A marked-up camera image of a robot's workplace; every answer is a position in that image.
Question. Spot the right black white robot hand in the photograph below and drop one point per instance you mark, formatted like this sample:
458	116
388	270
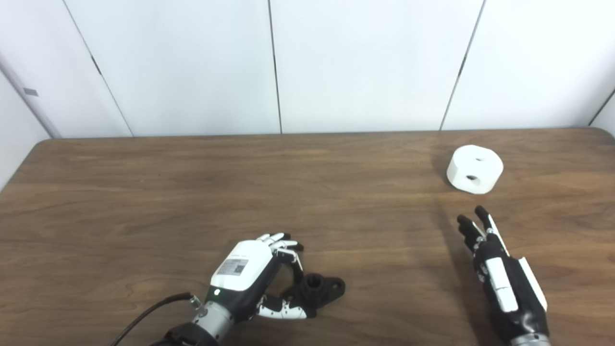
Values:
509	288

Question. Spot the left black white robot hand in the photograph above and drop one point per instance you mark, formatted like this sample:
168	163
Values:
240	266

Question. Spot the black flanged holder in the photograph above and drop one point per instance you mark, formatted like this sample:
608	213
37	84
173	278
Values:
319	288

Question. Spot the round white piece with holes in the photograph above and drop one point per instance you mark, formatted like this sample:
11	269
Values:
475	166

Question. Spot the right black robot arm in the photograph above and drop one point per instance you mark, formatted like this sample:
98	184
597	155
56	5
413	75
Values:
531	341

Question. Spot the small grey wall tag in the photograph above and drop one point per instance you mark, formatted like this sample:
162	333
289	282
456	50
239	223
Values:
30	92

